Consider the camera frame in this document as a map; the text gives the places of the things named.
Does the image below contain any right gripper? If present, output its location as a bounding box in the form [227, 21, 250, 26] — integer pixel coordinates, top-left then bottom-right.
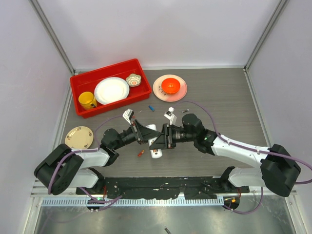
[150, 124, 196, 151]

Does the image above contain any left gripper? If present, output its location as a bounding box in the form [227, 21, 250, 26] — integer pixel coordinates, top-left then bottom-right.
[113, 119, 160, 151]

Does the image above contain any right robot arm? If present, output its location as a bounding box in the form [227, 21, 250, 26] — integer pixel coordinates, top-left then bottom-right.
[149, 114, 301, 197]

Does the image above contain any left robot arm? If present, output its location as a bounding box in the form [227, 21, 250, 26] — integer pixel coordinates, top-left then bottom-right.
[34, 119, 160, 195]

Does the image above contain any pink plate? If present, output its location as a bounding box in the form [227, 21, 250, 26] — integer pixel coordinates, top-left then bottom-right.
[153, 75, 188, 102]

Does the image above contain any small flower-shaped bowl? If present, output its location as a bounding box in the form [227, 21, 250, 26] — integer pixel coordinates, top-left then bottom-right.
[126, 74, 141, 87]

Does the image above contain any orange bowl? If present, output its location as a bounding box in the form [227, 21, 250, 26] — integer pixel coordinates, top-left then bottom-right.
[161, 78, 181, 95]

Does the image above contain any white paper plate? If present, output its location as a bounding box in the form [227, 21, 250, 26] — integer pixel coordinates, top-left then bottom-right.
[94, 77, 130, 105]

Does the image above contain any cream floral plate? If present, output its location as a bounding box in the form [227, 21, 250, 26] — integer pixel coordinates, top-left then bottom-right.
[64, 126, 94, 149]

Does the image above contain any yellow mug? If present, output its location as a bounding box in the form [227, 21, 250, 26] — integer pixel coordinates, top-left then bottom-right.
[78, 92, 98, 110]

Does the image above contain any red plastic bin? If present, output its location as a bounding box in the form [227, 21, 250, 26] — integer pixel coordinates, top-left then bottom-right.
[70, 58, 152, 118]

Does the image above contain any small dark object on floor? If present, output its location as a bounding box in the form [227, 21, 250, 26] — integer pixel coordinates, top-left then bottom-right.
[164, 227, 171, 234]

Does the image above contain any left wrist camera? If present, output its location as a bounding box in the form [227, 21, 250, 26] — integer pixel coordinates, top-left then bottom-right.
[122, 109, 134, 125]

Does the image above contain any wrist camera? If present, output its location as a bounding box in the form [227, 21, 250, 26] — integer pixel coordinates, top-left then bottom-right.
[122, 109, 134, 125]
[164, 107, 177, 125]

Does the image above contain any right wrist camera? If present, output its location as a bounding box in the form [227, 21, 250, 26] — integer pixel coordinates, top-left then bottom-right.
[164, 107, 177, 125]

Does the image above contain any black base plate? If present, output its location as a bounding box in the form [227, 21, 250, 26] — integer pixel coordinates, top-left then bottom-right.
[86, 176, 250, 200]

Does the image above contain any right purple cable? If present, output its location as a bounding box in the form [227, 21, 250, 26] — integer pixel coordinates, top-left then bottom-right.
[173, 101, 312, 215]

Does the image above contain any white cable duct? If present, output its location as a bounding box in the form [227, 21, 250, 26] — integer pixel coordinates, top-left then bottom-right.
[41, 196, 224, 207]

